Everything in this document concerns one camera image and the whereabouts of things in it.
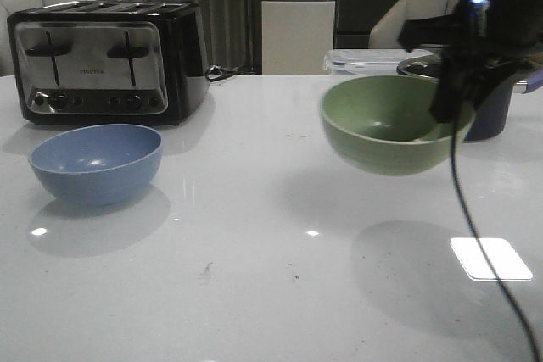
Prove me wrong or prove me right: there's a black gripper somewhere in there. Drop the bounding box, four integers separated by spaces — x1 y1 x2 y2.
399 0 542 123

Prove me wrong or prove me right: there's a green bowl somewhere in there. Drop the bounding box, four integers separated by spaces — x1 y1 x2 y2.
320 75 475 176

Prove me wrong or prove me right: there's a blue bowl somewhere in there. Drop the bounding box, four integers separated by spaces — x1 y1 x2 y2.
28 124 163 206

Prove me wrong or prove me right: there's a dark blue pot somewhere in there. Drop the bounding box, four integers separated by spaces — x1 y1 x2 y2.
464 80 515 142

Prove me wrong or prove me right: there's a beige armchair right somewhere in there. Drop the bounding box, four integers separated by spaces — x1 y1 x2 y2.
368 0 459 49

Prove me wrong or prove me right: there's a clear plastic storage container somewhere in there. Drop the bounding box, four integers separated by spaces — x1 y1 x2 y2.
323 49 431 75

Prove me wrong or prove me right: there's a dark counter cabinet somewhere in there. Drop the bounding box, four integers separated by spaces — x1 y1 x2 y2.
333 0 398 49

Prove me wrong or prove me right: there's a white cabinet column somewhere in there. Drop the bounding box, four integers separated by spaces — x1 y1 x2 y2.
261 0 336 75

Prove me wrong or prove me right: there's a black chrome four-slot toaster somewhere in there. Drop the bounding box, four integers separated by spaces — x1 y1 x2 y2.
7 1 210 125

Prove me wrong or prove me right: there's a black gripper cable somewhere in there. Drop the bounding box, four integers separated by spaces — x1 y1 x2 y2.
449 120 543 362

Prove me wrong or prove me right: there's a black toaster power cord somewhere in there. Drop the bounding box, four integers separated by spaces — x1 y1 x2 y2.
204 64 247 83

